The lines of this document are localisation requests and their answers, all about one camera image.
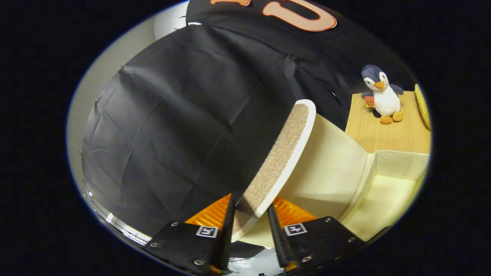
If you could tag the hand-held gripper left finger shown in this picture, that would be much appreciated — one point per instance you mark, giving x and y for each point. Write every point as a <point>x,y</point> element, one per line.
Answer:
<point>228,237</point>

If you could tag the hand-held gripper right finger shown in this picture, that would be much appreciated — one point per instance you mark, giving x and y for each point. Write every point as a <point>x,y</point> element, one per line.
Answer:
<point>277,237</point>

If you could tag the cream fabric storage box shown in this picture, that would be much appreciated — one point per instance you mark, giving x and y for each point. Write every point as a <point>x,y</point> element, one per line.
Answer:
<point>326,168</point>

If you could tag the black backdrop cloth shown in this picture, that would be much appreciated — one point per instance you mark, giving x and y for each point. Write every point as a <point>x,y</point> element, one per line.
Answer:
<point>172,115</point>

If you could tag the penguin plush toy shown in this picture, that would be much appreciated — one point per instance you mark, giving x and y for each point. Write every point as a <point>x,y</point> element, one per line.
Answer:
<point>385,99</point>

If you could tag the yellow plush bun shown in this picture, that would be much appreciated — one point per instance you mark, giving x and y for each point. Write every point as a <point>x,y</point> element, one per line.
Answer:
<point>422,105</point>

